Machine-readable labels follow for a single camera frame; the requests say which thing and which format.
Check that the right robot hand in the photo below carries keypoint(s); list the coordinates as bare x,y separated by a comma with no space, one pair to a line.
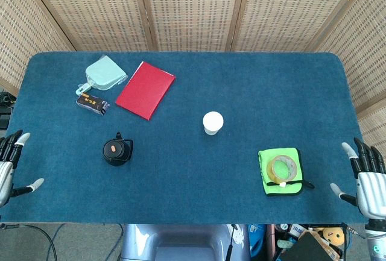
371,188

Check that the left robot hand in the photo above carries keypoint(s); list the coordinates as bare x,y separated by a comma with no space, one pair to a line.
4,173

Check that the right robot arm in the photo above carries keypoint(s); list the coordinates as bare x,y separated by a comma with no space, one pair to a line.
375,240

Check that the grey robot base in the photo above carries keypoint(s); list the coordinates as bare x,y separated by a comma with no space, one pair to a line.
184,243

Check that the black kettle with lid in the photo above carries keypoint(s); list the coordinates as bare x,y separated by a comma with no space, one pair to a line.
117,151

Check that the yellow plush toy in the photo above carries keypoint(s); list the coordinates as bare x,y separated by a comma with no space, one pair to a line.
332,235

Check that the black notebook in box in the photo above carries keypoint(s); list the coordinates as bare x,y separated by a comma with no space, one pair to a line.
307,249

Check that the green microfibre cloth black trim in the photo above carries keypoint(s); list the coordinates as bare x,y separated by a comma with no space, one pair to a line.
280,188

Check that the clear packing tape roll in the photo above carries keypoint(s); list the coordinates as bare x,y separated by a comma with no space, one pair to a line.
282,168

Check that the black packet with gold print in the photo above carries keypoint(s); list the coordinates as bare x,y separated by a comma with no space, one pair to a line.
92,103

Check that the pale green dustpan in bag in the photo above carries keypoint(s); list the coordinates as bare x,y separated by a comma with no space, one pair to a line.
102,75

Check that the red notebook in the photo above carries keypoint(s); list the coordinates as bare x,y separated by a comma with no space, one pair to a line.
145,91

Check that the white paper cup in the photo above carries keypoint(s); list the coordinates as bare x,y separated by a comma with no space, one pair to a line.
213,122

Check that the blue felt table cover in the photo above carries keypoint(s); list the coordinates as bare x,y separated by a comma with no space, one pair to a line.
187,164

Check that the woven bamboo folding screen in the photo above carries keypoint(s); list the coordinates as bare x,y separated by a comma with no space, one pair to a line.
193,11

